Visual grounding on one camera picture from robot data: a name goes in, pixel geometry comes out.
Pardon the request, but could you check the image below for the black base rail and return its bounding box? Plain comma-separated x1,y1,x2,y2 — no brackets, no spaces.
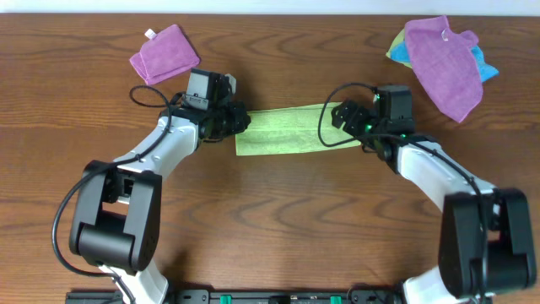
64,289,437,304

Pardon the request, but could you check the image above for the purple cloth in pile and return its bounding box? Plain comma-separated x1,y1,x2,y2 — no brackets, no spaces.
404,16,483,122

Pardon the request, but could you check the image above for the right black cable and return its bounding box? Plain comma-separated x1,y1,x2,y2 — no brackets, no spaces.
316,82,490,304

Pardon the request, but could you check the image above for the blue cloth in pile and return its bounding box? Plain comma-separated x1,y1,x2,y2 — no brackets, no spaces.
389,41,500,84

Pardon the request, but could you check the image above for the green cloth under pile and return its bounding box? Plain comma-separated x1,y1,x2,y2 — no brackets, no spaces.
386,30,412,68

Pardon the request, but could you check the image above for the light green cloth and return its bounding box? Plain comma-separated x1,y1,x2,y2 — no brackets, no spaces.
235,102,351,156

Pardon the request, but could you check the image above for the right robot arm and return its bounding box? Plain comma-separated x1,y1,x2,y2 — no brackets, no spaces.
331,100,537,303

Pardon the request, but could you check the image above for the left black cable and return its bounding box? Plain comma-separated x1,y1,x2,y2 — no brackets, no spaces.
51,84,186,304

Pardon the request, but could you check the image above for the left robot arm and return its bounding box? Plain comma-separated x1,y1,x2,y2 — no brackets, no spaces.
69,101,251,303

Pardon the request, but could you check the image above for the folded purple cloth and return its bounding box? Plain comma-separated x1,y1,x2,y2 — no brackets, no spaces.
129,24,201,85

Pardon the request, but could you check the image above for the black cable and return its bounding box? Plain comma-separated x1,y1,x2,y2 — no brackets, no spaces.
51,84,186,304
316,82,490,304

